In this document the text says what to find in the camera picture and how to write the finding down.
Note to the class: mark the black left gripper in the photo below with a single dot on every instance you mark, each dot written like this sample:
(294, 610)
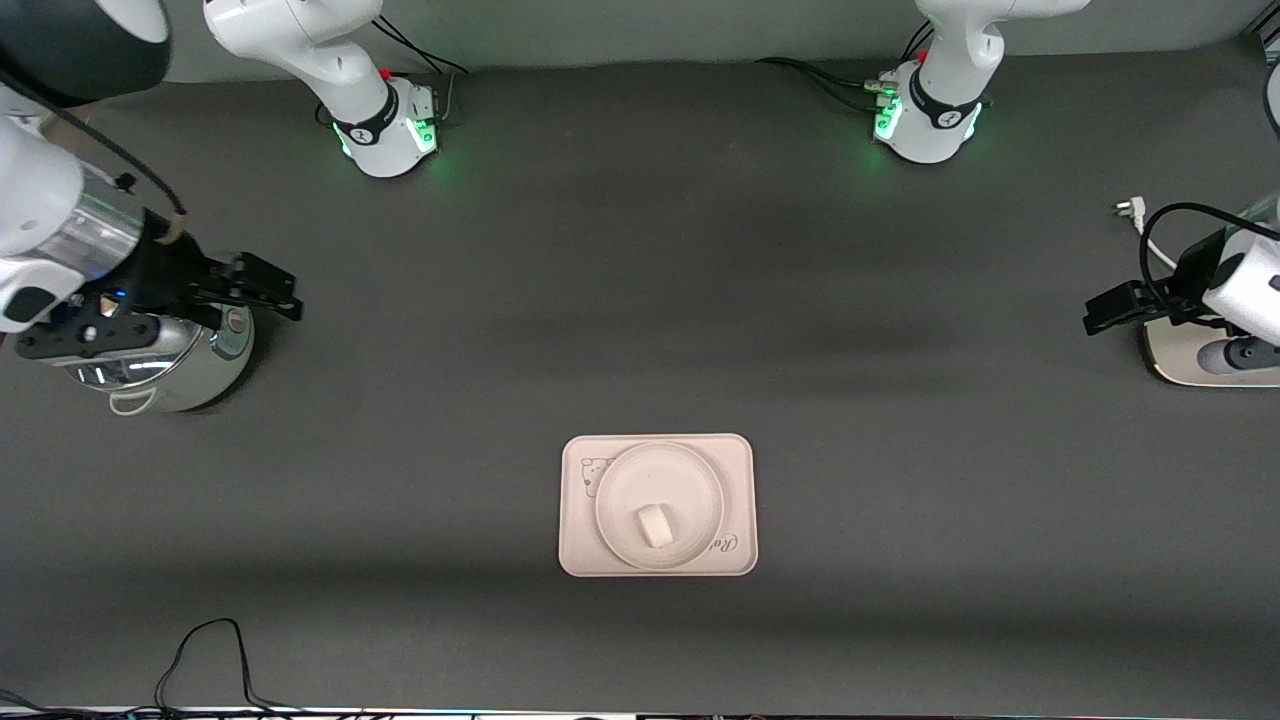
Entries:
(1188, 272)

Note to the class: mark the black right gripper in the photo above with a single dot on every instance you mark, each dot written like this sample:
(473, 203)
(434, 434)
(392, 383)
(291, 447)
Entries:
(166, 272)

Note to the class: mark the round beige plate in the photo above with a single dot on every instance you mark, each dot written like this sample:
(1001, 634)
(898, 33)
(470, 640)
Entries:
(690, 475)

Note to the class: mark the small white bun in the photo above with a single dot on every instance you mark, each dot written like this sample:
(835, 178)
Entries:
(655, 526)

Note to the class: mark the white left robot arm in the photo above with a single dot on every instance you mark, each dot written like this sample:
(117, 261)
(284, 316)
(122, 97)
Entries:
(940, 110)

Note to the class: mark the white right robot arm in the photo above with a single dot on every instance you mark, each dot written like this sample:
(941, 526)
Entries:
(320, 60)

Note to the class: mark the beige rectangular rabbit tray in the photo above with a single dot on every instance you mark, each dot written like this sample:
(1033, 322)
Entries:
(740, 470)

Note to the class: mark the white toaster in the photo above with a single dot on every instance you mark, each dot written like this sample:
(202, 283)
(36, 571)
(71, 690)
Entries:
(1180, 360)

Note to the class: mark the pale green electric pot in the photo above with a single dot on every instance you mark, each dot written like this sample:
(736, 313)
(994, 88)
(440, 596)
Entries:
(215, 365)

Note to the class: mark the glass pot lid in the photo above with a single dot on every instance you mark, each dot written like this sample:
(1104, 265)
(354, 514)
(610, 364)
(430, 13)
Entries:
(130, 372)

